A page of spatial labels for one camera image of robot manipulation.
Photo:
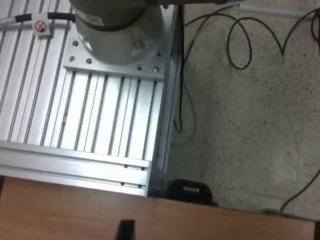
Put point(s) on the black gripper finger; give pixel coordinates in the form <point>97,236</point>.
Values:
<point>125,230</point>
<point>317,231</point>

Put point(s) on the silver blue-capped robot arm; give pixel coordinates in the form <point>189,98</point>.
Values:
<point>112,37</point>

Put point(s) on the black power adapter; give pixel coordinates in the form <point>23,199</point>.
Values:
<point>180,191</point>

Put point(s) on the aluminium slotted robot stand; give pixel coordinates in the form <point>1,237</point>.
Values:
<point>100,112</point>

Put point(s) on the aluminium robot mounting plate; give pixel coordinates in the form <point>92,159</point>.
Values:
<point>80,53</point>

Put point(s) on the white warning label tag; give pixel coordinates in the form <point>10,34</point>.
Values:
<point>41,26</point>

